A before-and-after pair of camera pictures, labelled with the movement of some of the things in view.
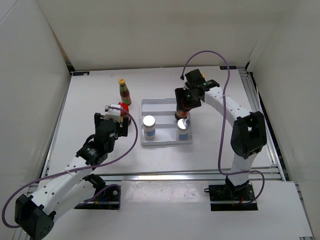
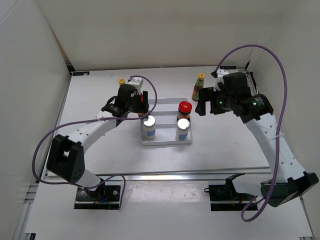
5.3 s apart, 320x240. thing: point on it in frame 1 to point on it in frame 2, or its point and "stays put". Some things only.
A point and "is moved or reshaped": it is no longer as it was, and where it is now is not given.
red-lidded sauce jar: x=124 y=106 is moved or reshaped
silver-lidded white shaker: x=149 y=122 stays put
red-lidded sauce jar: x=181 y=114 stays put
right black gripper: x=180 y=93 to x=206 y=95
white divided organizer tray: x=163 y=110 stays put
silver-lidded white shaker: x=183 y=132 stays put
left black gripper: x=122 y=131 to x=137 y=109
